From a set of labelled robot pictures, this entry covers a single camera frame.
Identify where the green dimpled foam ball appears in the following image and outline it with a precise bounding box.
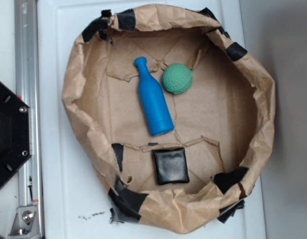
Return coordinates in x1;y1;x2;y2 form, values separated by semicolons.
162;63;193;95

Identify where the blue plastic toy bottle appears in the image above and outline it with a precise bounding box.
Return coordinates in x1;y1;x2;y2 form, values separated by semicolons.
134;57;174;136

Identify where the brown paper bag tray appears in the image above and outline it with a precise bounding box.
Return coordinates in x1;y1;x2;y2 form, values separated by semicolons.
62;4;276;234

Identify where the black square rubber pad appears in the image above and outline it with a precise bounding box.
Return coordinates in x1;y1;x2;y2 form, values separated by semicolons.
153;148;190;185

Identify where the white plastic tray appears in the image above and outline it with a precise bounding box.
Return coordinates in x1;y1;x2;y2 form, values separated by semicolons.
37;0;266;239

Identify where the black hexagonal robot base plate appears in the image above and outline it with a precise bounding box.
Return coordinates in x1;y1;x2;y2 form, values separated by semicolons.
0;81;31;190

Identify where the metal corner bracket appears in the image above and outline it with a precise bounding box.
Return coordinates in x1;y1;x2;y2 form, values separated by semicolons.
8;206;41;239

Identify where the aluminium extrusion rail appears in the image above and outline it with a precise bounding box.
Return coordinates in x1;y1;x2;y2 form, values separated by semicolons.
13;0;46;239

